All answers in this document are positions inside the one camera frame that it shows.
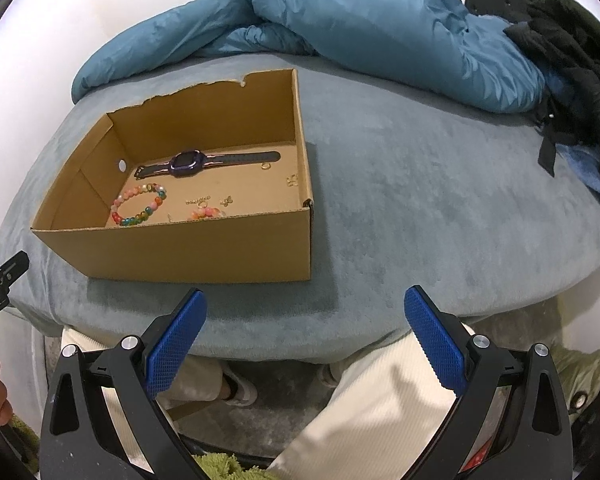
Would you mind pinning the cream trouser legs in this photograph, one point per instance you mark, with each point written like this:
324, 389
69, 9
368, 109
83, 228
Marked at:
386, 407

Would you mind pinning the gold ring charm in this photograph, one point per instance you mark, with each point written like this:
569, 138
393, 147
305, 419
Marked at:
199, 202

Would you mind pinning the purple kids smartwatch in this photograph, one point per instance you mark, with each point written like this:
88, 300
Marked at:
190, 163

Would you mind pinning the grey blue bed sheet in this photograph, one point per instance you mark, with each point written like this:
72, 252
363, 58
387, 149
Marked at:
409, 188

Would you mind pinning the black puffer jacket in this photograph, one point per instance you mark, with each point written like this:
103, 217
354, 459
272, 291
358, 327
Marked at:
565, 36

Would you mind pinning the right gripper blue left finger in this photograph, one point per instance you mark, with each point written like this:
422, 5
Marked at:
78, 438

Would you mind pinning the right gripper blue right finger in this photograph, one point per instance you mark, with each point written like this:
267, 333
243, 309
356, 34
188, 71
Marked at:
509, 419

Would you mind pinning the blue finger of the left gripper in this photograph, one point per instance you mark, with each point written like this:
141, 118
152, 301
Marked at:
14, 268

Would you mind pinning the olive green bag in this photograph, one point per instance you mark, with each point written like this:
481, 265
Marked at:
579, 375

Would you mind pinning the blue denim garment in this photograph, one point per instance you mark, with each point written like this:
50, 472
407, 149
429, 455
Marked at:
585, 163

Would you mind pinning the white sneaker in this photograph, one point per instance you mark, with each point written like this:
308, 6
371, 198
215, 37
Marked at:
235, 390

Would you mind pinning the brown cardboard box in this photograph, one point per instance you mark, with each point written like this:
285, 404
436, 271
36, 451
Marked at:
106, 224

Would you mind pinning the teal blue duvet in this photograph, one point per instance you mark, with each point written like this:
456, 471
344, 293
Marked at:
435, 45

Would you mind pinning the green shaggy rug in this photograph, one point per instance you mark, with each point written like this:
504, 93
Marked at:
220, 466

